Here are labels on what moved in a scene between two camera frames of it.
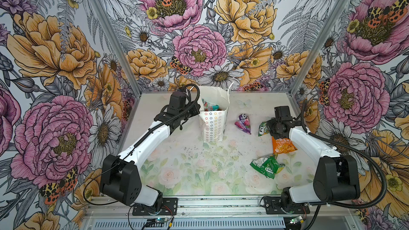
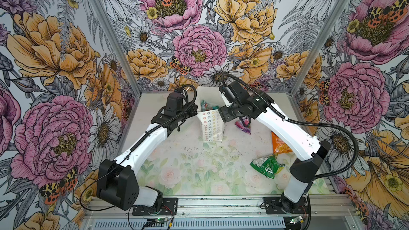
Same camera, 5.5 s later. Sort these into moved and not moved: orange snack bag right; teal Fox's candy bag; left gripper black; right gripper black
Moved: right gripper black
Not moved: teal Fox's candy bag; orange snack bag right; left gripper black
